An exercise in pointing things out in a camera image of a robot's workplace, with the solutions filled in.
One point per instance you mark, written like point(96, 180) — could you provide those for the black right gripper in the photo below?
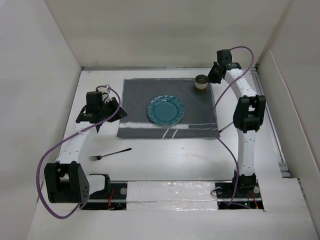
point(211, 78)

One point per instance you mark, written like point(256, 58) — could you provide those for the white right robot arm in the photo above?
point(248, 115)

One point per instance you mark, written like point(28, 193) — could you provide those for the black spoon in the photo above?
point(224, 128)

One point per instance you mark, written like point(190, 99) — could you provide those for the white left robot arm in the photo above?
point(66, 180)

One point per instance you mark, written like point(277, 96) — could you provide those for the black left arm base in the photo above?
point(105, 194)

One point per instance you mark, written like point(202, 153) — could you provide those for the brown paper cup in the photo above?
point(201, 83)

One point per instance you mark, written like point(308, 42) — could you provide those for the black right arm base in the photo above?
point(243, 196)

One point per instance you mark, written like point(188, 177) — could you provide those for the grey cloth placemat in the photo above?
point(199, 121)

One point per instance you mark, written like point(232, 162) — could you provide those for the black fork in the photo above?
point(99, 157)

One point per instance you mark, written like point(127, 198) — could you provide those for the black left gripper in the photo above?
point(113, 103)

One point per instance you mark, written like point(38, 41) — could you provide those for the teal ceramic plate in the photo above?
point(165, 110)

